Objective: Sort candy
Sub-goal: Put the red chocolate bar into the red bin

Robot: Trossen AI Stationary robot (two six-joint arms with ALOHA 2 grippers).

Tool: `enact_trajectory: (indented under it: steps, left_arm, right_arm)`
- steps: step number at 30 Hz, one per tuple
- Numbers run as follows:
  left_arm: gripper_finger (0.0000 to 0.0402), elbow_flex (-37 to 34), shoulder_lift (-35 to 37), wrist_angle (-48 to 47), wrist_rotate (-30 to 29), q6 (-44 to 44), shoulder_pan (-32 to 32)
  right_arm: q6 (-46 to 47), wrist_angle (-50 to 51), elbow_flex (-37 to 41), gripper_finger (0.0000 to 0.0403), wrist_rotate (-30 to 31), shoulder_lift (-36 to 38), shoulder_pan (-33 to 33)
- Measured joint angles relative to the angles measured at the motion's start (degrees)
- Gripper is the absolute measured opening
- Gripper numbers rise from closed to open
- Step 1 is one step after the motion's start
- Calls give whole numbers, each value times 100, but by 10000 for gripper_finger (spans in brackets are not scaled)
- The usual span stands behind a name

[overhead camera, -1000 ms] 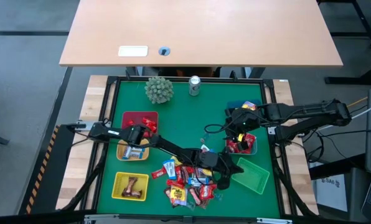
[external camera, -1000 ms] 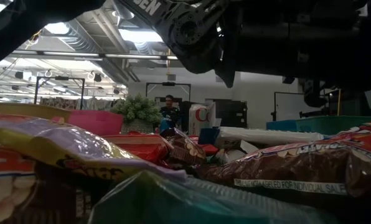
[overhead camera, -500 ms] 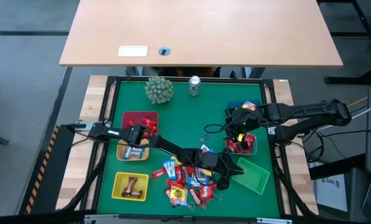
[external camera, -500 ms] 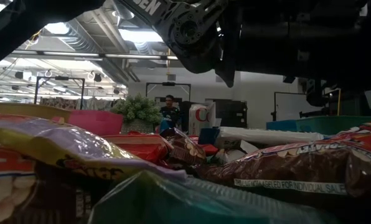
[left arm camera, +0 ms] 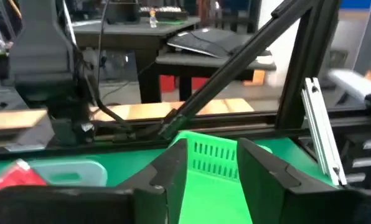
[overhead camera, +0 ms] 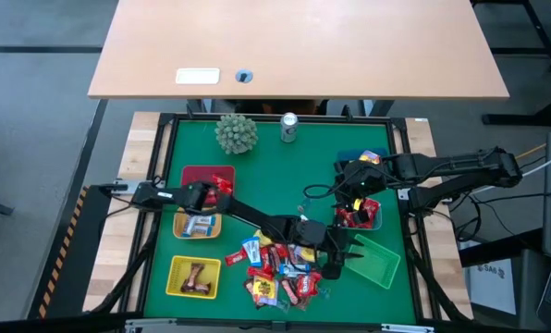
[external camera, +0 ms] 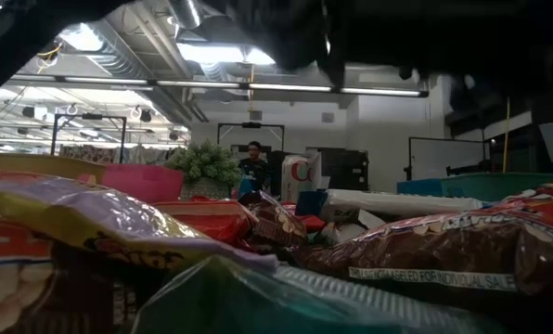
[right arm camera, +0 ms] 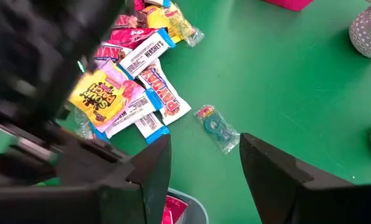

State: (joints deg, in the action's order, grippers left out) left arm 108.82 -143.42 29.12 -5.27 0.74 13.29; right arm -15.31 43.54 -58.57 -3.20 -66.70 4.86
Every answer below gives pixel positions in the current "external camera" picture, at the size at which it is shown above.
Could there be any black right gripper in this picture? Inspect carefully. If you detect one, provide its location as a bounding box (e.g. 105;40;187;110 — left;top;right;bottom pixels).
211;0;350;88

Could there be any person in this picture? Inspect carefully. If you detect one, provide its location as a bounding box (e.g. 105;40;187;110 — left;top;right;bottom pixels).
236;140;272;199

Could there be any silver Diet Coke can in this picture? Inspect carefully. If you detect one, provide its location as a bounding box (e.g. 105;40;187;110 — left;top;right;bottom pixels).
279;152;323;204

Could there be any artificial green potted plant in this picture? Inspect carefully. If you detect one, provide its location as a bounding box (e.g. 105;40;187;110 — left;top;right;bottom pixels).
164;138;244;201

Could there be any red KitKat bar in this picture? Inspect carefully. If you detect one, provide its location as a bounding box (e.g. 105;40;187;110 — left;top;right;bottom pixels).
279;199;328;233
151;198;255;248

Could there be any blue plastic bin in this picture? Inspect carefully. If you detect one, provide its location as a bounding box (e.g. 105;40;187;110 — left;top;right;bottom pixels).
395;178;444;197

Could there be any white Hershey's cookies bar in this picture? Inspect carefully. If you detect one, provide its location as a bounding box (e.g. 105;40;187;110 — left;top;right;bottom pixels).
296;186;484;224

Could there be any white PayDay bar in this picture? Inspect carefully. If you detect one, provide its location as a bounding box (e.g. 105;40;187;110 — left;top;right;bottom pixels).
320;207;389;246

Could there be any red plastic bin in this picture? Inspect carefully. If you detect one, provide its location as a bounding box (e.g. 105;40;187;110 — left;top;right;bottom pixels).
79;162;186;204

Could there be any grey-blue plastic bin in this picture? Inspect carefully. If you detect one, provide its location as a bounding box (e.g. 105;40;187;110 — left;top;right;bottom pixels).
440;172;553;201

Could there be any clear Jolly Rancher packet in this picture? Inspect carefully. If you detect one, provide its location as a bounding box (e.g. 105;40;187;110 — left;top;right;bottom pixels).
130;253;508;334

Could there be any yellow Sour Patch bag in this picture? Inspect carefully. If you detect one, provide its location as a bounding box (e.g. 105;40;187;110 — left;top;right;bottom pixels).
0;171;280;274

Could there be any orange plastic bin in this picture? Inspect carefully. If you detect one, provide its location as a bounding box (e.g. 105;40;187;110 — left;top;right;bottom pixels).
0;151;107;186

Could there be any black metal rig frame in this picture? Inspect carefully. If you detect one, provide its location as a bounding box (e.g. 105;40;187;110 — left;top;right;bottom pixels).
216;121;286;146
49;112;128;164

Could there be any silver round air duct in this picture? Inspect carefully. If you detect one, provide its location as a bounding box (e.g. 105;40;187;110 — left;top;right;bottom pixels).
166;0;204;30

